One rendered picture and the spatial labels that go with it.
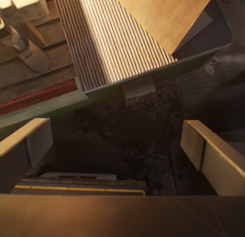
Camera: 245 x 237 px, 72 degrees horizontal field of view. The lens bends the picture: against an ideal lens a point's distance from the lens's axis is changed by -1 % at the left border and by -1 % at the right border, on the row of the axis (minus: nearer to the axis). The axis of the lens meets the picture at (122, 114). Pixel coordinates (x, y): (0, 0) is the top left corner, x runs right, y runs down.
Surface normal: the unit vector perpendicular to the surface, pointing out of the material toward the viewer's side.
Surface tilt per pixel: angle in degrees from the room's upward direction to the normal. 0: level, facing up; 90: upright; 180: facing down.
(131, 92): 0
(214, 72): 0
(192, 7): 76
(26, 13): 90
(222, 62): 0
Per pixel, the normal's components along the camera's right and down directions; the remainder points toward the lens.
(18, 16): 0.32, 0.94
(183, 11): -0.74, 0.60
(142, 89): -0.03, -0.12
